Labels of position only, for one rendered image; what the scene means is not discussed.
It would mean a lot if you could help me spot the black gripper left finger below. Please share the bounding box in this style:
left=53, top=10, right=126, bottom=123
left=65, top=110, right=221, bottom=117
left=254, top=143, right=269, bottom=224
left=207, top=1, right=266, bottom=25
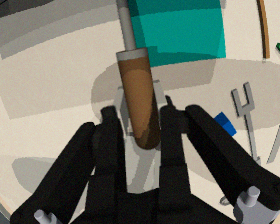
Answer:
left=10, top=86, right=129, bottom=224

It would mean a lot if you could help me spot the grey wrench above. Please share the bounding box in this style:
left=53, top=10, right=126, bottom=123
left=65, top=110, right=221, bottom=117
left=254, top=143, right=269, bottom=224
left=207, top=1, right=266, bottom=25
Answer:
left=231, top=82, right=261, bottom=166

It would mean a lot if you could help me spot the grey spoon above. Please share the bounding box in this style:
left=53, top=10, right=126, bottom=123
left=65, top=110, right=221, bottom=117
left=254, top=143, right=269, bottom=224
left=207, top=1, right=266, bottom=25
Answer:
left=220, top=196, right=230, bottom=206

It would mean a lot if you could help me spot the teal square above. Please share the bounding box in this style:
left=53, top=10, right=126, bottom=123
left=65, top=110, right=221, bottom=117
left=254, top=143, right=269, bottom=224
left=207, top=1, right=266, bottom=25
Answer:
left=128, top=0, right=226, bottom=67

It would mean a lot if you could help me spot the blue cube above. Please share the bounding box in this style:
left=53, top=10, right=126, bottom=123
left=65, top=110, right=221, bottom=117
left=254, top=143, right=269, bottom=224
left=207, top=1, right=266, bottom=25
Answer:
left=213, top=112, right=237, bottom=136

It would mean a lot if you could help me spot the grey flat bar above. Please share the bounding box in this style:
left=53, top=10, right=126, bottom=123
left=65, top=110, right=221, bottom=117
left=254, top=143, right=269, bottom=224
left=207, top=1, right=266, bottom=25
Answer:
left=266, top=126, right=280, bottom=164

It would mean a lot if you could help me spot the brown wooden stick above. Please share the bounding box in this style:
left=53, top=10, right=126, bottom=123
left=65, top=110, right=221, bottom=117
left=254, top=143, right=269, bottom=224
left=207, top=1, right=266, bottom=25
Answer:
left=257, top=0, right=270, bottom=59

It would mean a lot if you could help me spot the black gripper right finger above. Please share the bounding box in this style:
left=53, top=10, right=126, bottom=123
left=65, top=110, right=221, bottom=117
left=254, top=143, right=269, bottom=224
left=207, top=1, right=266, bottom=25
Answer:
left=153, top=80, right=280, bottom=224

